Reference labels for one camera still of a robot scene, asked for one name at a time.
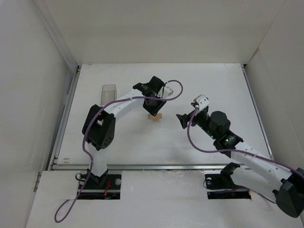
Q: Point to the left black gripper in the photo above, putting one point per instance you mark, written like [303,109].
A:
[154,108]

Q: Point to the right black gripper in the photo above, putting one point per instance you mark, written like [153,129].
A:
[190,118]

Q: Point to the long rectangular wood block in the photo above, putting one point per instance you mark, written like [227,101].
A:
[158,116]

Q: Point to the clear plastic box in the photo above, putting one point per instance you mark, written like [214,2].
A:
[109,93]

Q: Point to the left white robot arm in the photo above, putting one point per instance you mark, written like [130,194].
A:
[99,126]

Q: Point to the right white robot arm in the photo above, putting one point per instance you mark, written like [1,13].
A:
[278,182]

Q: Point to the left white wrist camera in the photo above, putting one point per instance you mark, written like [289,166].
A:
[166,92]

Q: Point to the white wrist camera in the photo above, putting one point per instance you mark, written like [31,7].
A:
[166,92]
[200,102]

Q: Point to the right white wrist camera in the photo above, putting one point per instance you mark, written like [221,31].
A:
[200,102]

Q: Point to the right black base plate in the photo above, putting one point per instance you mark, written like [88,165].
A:
[222,187]

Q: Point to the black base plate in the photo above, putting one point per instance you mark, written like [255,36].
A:
[222,187]
[106,187]

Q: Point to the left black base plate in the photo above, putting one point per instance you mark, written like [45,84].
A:
[106,187]

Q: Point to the aluminium front rail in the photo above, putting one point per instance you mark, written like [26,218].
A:
[75,167]

